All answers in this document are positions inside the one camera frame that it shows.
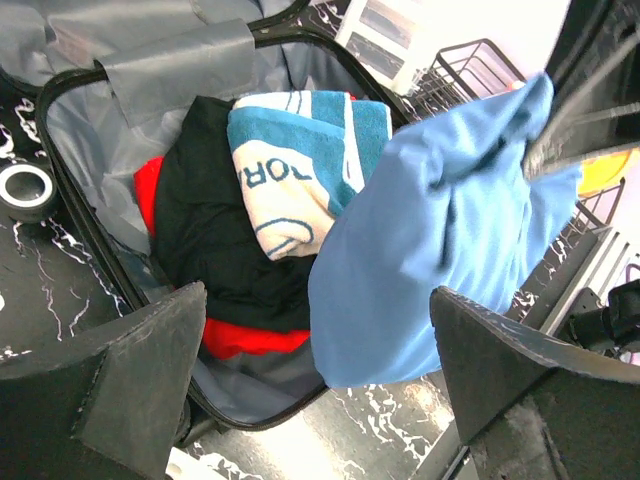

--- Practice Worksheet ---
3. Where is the black wire dish rack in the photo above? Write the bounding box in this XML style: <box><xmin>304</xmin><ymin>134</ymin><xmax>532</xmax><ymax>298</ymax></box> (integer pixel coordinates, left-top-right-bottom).
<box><xmin>400</xmin><ymin>39</ymin><xmax>625</xmax><ymax>229</ymax></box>

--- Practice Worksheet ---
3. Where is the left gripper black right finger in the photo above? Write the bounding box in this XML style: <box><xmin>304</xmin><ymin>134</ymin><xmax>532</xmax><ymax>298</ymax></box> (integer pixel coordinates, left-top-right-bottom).
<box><xmin>430</xmin><ymin>287</ymin><xmax>639</xmax><ymax>479</ymax></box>

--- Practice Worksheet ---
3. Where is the yellow scalloped plate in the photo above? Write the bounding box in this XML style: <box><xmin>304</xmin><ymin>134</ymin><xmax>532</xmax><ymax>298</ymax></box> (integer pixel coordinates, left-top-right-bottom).
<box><xmin>578</xmin><ymin>148</ymin><xmax>639</xmax><ymax>198</ymax></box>

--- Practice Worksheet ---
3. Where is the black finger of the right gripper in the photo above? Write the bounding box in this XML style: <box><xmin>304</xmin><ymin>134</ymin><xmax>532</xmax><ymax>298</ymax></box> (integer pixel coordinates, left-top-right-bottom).
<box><xmin>522</xmin><ymin>29</ymin><xmax>639</xmax><ymax>181</ymax></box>

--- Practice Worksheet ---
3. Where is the aluminium slotted rail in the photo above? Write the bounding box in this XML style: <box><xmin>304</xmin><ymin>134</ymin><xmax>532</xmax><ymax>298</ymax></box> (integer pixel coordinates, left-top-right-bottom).
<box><xmin>521</xmin><ymin>227</ymin><xmax>639</xmax><ymax>336</ymax></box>

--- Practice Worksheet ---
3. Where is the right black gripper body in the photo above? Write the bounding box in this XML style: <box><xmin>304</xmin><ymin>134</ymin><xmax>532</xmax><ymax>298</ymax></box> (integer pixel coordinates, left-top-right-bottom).
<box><xmin>547</xmin><ymin>0</ymin><xmax>639</xmax><ymax>113</ymax></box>

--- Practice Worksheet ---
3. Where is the red garment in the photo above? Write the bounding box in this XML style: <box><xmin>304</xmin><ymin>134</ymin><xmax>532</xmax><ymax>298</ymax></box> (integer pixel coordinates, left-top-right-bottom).
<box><xmin>133</xmin><ymin>156</ymin><xmax>310</xmax><ymax>360</ymax></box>

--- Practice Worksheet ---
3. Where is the blue fish print suitcase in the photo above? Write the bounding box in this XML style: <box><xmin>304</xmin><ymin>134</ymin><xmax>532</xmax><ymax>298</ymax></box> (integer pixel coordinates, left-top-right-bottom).
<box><xmin>0</xmin><ymin>0</ymin><xmax>436</xmax><ymax>446</ymax></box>

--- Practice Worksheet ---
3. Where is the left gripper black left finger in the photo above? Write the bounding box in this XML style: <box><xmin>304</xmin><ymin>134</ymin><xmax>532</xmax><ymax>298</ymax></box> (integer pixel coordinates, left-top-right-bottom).
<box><xmin>1</xmin><ymin>283</ymin><xmax>206</xmax><ymax>479</ymax></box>

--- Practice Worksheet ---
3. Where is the teal white striped towel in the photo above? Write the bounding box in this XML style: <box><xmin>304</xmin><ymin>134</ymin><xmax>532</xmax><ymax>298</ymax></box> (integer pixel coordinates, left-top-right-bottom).
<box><xmin>227</xmin><ymin>90</ymin><xmax>392</xmax><ymax>261</ymax></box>

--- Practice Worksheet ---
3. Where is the blue garment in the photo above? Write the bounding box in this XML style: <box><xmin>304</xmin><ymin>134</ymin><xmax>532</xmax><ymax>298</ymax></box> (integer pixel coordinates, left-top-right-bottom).
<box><xmin>308</xmin><ymin>74</ymin><xmax>582</xmax><ymax>388</ymax></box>

